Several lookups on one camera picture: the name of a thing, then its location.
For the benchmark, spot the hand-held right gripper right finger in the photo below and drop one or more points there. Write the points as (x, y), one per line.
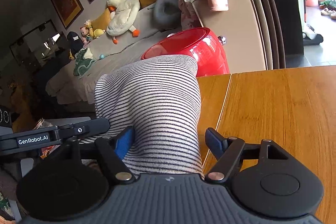
(216, 142)

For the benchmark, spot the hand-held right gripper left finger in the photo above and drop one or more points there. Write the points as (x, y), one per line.
(123, 142)

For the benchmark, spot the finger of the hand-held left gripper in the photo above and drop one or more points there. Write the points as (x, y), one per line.
(97, 125)

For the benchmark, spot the striped grey garment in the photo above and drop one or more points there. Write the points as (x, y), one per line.
(157, 103)

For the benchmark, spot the plastic jar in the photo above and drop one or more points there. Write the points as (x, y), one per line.
(43, 124)

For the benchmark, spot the green cloth on sofa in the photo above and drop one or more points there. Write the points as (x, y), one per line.
(82, 62)

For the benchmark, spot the grey covered sofa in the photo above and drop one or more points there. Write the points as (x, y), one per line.
(118, 56)

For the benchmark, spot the black bag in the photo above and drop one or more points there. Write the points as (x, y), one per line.
(73, 43)

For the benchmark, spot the yellow duck plush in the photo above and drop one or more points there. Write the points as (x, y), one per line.
(99, 33)

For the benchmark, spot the large red basin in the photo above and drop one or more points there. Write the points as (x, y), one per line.
(204, 50)

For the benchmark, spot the small doll plush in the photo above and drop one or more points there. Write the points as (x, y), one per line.
(86, 32)

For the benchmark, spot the glass cabinet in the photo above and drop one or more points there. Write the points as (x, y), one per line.
(36, 48)

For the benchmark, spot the chrome knob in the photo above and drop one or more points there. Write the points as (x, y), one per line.
(222, 39)

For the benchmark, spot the yellow plush cushion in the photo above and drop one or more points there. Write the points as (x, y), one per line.
(101, 19)

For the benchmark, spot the white goose plush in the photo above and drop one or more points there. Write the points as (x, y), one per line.
(123, 14)

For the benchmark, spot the beige upholstered box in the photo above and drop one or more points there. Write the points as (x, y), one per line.
(241, 29)

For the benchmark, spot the grey neck pillow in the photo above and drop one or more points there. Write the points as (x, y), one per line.
(158, 11)

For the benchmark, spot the brown curtain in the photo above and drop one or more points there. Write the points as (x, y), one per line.
(273, 3)

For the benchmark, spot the white upright vacuum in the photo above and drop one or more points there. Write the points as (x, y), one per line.
(302, 8)

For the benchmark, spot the beige shoes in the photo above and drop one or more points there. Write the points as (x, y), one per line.
(328, 14)

